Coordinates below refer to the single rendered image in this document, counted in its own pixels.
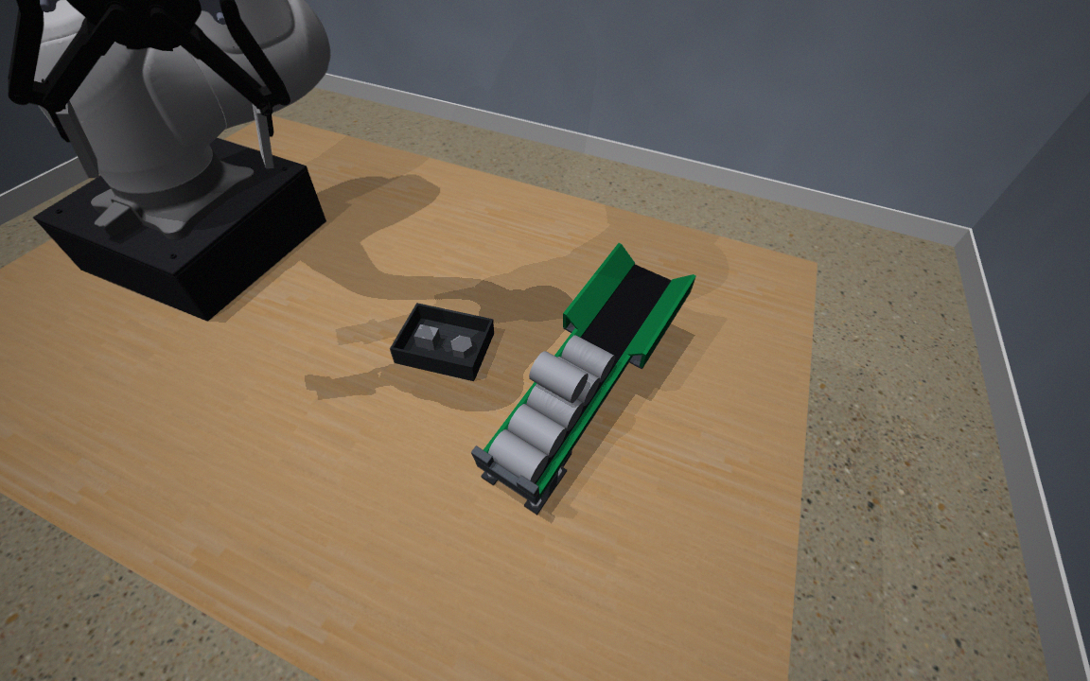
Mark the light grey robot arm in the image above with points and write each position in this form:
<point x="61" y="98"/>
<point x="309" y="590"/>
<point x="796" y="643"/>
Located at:
<point x="150" y="115"/>

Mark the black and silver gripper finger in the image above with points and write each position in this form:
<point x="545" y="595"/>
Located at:
<point x="76" y="62"/>
<point x="225" y="12"/>

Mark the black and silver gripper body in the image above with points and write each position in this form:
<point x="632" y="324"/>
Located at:
<point x="142" y="32"/>

